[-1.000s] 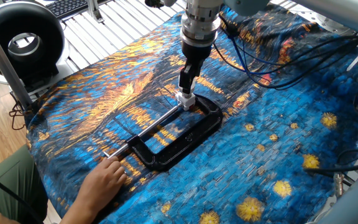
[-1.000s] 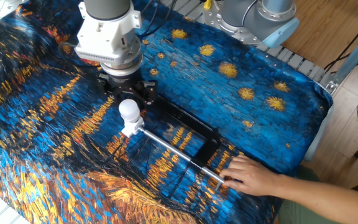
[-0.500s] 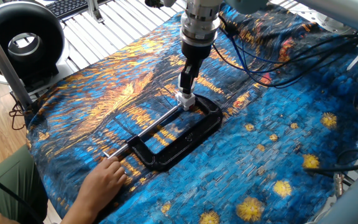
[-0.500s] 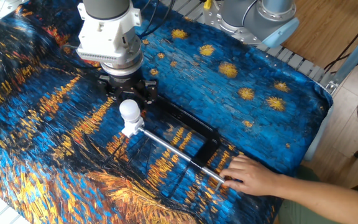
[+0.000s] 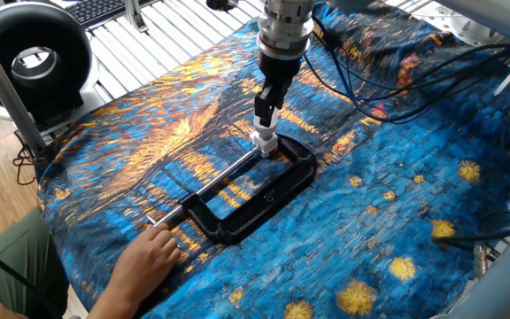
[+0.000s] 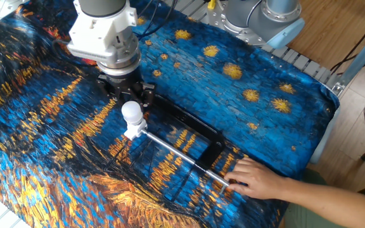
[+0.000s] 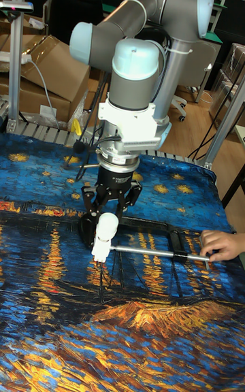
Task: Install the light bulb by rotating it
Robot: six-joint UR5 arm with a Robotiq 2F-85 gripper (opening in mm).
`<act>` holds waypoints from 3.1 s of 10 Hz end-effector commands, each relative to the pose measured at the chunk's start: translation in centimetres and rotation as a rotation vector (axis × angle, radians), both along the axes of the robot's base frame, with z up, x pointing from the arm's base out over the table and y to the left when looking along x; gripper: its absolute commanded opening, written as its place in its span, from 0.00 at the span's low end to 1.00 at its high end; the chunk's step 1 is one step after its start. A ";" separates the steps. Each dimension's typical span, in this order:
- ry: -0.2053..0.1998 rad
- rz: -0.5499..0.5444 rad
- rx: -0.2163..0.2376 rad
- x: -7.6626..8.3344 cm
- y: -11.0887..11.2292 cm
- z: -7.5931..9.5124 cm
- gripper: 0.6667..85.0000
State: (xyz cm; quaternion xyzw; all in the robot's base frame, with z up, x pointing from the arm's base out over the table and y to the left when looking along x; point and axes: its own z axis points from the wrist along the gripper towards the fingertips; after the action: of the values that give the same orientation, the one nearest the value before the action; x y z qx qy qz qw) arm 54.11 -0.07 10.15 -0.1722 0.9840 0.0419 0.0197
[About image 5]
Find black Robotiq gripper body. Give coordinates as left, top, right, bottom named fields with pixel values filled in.
left=257, top=51, right=306, bottom=97

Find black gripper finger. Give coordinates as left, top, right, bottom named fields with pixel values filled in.
left=253, top=86, right=279, bottom=129
left=276, top=86, right=290, bottom=110

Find white light bulb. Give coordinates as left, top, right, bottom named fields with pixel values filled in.
left=253, top=105, right=280, bottom=140

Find white lamp socket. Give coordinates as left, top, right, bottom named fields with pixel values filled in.
left=249, top=128, right=279, bottom=159

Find black C-clamp with silver screw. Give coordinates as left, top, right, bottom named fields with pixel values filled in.
left=147, top=134, right=320, bottom=249

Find person's right hand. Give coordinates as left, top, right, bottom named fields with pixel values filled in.
left=104, top=222, right=183, bottom=307

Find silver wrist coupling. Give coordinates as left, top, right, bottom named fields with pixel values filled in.
left=256, top=0, right=316, bottom=61

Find black round knob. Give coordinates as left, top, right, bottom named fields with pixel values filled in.
left=205, top=0, right=240, bottom=12

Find starry night painting tablecloth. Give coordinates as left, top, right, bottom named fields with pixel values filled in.
left=35, top=0, right=510, bottom=319

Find black keyboard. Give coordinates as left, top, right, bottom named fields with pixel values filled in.
left=64, top=0, right=158, bottom=27

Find silver cylinder base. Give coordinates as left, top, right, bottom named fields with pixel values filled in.
left=452, top=17, right=499, bottom=45

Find silver metal plug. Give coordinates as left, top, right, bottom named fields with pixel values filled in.
left=474, top=243, right=489, bottom=278

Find green trousers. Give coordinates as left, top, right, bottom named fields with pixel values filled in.
left=0, top=207, right=69, bottom=319

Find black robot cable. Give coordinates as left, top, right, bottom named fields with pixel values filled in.
left=303, top=17, right=510, bottom=125

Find aluminium bracket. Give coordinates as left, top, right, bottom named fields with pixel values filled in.
left=121, top=0, right=150, bottom=33

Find thick black cable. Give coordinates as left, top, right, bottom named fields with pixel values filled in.
left=431, top=210, right=510, bottom=249

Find black wire tangle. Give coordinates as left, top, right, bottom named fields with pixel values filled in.
left=12, top=132, right=39, bottom=187

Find aluminium frame post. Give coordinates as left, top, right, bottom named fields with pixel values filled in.
left=0, top=19, right=48, bottom=159

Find thin black cable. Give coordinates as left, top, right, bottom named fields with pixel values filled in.
left=0, top=234, right=61, bottom=319

